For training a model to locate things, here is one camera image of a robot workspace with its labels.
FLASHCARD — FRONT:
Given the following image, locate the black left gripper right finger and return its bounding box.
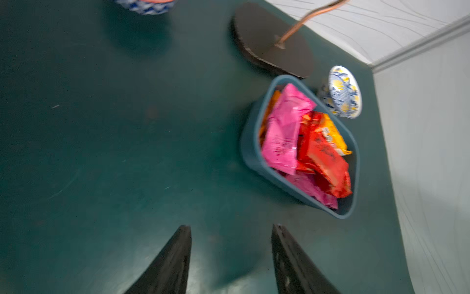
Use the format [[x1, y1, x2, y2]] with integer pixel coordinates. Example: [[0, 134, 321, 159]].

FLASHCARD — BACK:
[[271, 225, 339, 294]]

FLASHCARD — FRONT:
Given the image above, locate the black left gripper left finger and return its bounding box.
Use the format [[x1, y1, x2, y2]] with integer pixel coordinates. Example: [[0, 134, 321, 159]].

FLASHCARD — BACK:
[[126, 225, 192, 294]]

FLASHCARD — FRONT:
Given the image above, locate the red tea bag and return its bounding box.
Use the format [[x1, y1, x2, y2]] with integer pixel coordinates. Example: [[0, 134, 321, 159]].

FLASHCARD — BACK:
[[297, 111, 352, 198]]

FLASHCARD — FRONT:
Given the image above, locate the long pink tea bag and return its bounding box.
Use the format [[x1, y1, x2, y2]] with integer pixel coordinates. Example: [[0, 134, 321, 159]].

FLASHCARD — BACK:
[[261, 83, 317, 175]]

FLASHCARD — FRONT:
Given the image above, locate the yellow orange tea bag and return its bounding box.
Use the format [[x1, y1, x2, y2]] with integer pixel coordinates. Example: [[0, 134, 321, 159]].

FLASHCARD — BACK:
[[316, 113, 353, 156]]

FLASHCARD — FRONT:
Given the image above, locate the teal plastic storage box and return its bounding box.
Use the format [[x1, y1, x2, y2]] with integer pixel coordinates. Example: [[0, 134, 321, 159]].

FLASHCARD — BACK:
[[239, 75, 361, 219]]

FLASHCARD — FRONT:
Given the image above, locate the blue yellow patterned small bowl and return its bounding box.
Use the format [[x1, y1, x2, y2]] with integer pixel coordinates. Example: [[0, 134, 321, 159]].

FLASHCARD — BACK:
[[318, 66, 362, 119]]

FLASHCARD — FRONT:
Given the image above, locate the copper mug tree stand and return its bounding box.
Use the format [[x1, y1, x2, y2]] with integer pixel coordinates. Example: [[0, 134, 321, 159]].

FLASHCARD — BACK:
[[231, 1, 347, 79]]

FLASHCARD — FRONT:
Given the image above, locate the orange and blue patterned bowl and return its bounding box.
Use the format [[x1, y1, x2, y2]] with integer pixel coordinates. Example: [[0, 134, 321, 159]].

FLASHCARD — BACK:
[[114, 0, 177, 15]]

